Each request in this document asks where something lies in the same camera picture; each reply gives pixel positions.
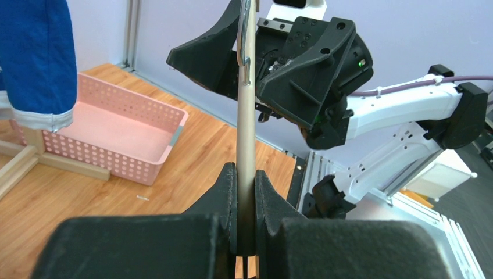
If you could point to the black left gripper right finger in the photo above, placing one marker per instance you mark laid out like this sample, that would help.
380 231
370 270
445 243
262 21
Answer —
290 245

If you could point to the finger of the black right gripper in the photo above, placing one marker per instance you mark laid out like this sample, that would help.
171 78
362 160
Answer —
209 60

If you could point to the wooden clothes rack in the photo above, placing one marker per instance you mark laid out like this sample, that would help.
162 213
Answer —
24 158

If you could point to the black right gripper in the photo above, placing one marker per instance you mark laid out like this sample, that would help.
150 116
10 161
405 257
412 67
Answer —
305 72

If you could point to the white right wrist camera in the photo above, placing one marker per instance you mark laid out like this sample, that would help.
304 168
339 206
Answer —
290 10

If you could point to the blue underwear white trim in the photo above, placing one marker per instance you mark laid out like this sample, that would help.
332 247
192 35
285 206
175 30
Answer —
38 64

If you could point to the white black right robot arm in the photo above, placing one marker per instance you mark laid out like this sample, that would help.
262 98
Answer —
436 112

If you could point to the beige clip hanger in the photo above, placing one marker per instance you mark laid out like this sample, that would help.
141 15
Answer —
245 148

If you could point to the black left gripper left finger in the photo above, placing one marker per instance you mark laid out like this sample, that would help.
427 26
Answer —
198 243

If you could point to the pink perforated plastic basket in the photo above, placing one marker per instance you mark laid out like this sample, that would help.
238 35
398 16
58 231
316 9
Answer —
123 131

